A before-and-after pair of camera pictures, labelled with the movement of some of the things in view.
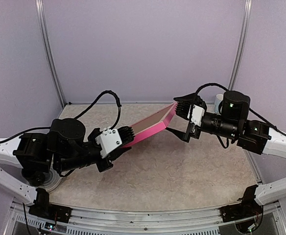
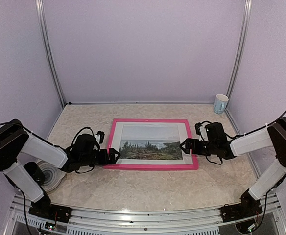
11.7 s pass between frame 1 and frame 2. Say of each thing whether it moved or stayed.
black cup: stayed
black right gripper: moved
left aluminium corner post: stayed
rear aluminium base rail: stayed
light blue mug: stayed
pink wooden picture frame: moved
